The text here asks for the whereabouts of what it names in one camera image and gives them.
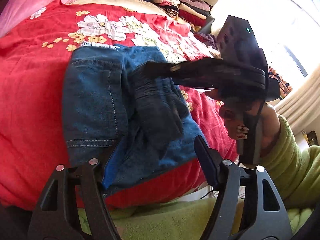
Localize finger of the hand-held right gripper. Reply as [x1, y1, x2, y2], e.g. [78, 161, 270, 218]
[143, 59, 266, 91]

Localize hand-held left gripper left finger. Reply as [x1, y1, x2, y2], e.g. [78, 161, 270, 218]
[27, 148, 123, 240]

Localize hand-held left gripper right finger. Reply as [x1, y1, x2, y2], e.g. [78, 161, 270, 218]
[194, 135, 293, 240]

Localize blue denim pants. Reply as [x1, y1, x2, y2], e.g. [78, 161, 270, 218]
[61, 44, 208, 191]

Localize person's right forearm green sleeve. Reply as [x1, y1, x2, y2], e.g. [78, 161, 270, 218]
[260, 114, 320, 209]

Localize person's right hand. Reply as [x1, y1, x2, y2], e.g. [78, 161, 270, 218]
[219, 102, 279, 159]

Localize purple garment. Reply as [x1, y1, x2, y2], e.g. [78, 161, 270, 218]
[196, 32, 221, 51]

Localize orange patterned cloth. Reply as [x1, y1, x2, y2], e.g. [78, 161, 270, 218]
[268, 66, 293, 101]

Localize green fleece clothing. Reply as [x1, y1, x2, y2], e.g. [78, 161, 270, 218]
[77, 197, 314, 240]

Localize pile of folded clothes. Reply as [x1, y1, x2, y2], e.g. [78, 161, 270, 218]
[150, 0, 216, 28]

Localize white curtain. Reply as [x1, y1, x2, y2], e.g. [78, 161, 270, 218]
[274, 72, 320, 133]

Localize red floral blanket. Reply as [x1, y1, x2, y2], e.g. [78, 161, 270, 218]
[0, 0, 238, 211]

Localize cream bedsheet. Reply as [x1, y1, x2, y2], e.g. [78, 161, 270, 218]
[71, 0, 173, 18]

